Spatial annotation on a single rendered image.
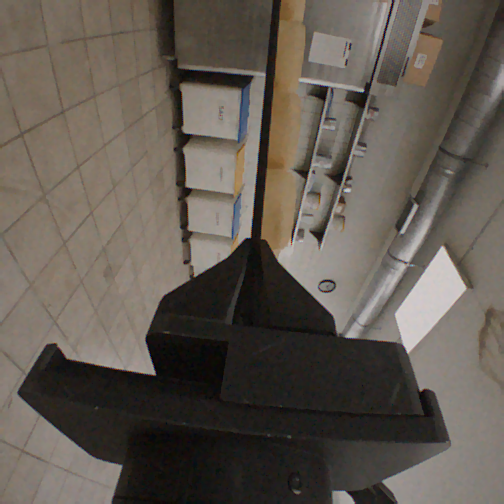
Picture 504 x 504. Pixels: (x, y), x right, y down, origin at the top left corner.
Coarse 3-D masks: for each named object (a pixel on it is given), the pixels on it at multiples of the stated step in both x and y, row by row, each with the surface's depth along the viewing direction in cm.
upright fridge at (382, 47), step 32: (192, 0) 185; (224, 0) 184; (256, 0) 183; (320, 0) 179; (352, 0) 176; (384, 0) 173; (416, 0) 174; (192, 32) 200; (224, 32) 199; (256, 32) 197; (320, 32) 193; (352, 32) 190; (384, 32) 194; (416, 32) 187; (192, 64) 216; (224, 64) 215; (256, 64) 213; (320, 64) 208; (352, 64) 205; (384, 64) 208; (384, 96) 223
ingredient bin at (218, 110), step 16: (192, 80) 257; (208, 80) 260; (224, 80) 263; (240, 80) 269; (192, 96) 258; (208, 96) 256; (224, 96) 255; (240, 96) 252; (192, 112) 268; (208, 112) 267; (224, 112) 265; (240, 112) 261; (176, 128) 281; (192, 128) 280; (208, 128) 278; (224, 128) 276; (240, 128) 273
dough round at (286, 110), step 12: (276, 96) 16; (288, 96) 17; (276, 108) 16; (288, 108) 16; (300, 108) 16; (276, 120) 16; (288, 120) 16; (300, 120) 16; (276, 132) 16; (288, 132) 16; (276, 144) 17; (288, 144) 17; (276, 156) 17; (288, 156) 17; (276, 168) 19; (288, 168) 19
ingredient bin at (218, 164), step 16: (192, 144) 299; (208, 144) 302; (224, 144) 305; (240, 144) 309; (192, 160) 304; (208, 160) 301; (224, 160) 299; (240, 160) 305; (192, 176) 317; (208, 176) 314; (224, 176) 311; (240, 176) 325; (224, 192) 327
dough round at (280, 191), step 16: (272, 176) 16; (288, 176) 16; (272, 192) 16; (288, 192) 16; (272, 208) 16; (288, 208) 16; (272, 224) 16; (288, 224) 16; (272, 240) 17; (288, 240) 17
